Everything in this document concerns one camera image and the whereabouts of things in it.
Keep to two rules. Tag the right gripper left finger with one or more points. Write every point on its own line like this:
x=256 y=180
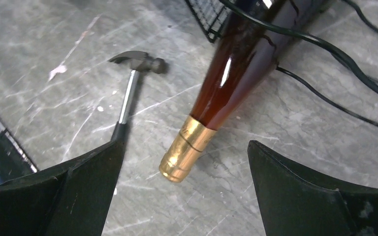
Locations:
x=68 y=199

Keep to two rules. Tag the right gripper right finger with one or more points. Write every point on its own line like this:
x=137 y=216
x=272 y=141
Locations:
x=295 y=200

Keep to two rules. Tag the red wine bottle gold cap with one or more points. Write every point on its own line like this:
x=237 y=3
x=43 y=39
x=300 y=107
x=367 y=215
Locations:
x=246 y=53

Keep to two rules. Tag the small grey hammer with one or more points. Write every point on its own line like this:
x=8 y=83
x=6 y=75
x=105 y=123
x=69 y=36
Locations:
x=139 y=62

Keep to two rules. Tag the black wire wine rack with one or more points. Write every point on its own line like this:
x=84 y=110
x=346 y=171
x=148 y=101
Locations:
x=288 y=17

